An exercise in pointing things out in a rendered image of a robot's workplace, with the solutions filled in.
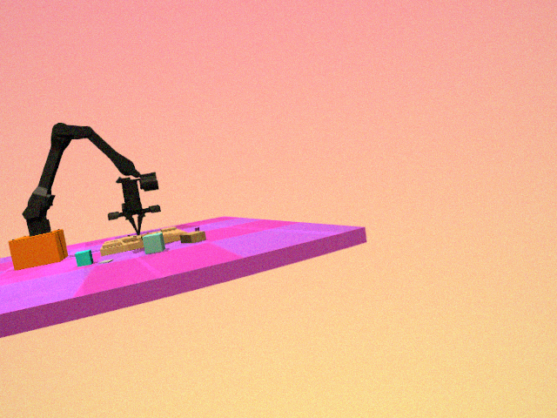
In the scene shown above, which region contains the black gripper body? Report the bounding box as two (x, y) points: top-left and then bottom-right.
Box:
(107, 193), (161, 220)

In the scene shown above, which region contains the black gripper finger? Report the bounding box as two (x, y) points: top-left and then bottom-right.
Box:
(137, 216), (145, 235)
(126, 218), (138, 234)

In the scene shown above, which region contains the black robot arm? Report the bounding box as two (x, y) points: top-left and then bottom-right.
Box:
(22, 123), (158, 237)

